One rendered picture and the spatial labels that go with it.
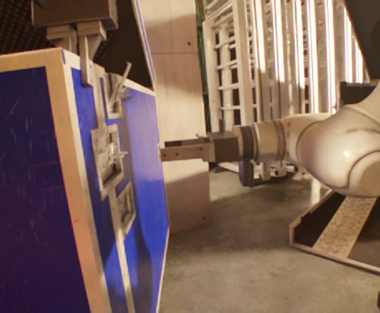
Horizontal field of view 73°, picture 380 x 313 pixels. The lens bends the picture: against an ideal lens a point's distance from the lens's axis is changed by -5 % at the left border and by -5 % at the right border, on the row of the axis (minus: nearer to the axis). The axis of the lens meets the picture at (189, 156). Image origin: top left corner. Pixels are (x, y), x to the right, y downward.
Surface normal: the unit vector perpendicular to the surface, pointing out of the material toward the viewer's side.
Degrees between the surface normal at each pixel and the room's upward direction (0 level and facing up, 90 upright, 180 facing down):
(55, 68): 90
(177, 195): 90
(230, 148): 90
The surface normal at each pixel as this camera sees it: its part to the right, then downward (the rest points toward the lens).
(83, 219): 0.01, 0.18
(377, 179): -0.07, 0.40
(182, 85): 0.37, 0.14
